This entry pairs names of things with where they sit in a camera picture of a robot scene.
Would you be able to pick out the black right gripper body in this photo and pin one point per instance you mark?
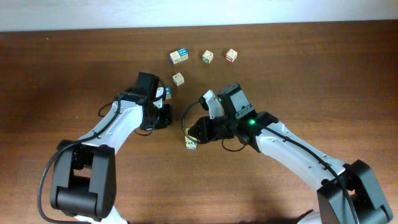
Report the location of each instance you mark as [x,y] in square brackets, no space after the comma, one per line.
[221,127]

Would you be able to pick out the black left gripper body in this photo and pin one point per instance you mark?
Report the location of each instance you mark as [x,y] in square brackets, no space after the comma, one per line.
[161,116]

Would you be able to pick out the wooden block blue D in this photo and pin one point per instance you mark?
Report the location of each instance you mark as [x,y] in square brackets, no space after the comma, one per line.
[190,144]

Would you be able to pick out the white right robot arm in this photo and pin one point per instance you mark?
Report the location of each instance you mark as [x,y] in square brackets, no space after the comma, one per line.
[347,193]

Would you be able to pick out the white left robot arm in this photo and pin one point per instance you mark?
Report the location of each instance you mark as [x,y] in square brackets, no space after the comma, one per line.
[84,171]

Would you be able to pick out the wooden block blue 5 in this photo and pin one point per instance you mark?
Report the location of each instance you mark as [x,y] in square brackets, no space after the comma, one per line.
[168,93]

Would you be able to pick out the wooden block blue 2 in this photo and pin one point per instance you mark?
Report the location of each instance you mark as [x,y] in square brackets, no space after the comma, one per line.
[178,79]

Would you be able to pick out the wooden block blue 1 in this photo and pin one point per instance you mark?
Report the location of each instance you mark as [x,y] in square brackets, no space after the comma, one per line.
[175,57]

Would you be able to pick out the wooden block blue top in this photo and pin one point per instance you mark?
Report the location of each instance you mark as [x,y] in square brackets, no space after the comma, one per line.
[183,54]

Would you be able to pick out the wooden block green N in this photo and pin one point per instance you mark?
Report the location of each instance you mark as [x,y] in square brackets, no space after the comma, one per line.
[207,56]

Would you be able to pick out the wooden block red I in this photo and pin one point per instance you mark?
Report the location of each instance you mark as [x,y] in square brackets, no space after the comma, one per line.
[231,55]

